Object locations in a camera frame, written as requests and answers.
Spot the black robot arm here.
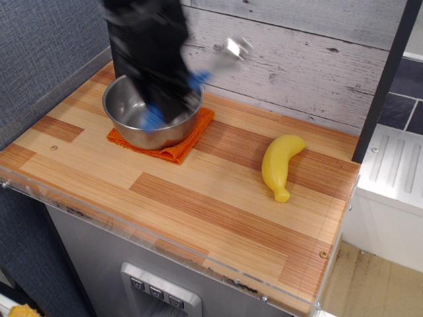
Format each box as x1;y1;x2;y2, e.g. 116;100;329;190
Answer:
100;1;199;130

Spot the steel bowl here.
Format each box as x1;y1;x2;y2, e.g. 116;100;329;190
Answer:
102;75;203;150

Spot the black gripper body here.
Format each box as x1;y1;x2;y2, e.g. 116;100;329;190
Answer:
105;6;190;105

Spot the silver toy fridge cabinet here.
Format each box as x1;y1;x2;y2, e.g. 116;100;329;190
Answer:
47;205;287;316

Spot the yellow object bottom left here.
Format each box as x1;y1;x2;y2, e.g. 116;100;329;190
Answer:
8;305;41;317

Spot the blue handled metal spoon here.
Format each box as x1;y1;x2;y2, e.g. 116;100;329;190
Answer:
140;37;253;131

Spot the silver dispenser button panel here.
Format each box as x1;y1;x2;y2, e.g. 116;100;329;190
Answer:
120;262;203;316

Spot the yellow toy banana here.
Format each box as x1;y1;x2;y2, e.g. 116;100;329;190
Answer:
261;135;305;203

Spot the black right vertical post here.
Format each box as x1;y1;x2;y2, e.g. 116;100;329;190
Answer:
352;0;422;163

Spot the white toy sink counter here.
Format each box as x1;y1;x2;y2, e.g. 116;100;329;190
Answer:
342;125;422;271

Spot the orange cloth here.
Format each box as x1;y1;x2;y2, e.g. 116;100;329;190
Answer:
107;107;215;165

